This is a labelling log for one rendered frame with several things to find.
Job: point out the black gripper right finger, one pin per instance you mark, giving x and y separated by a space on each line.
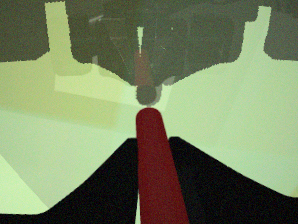
216 194

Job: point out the dark red peg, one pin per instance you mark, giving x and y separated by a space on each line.
160 195

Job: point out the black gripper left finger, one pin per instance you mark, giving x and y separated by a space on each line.
109 196

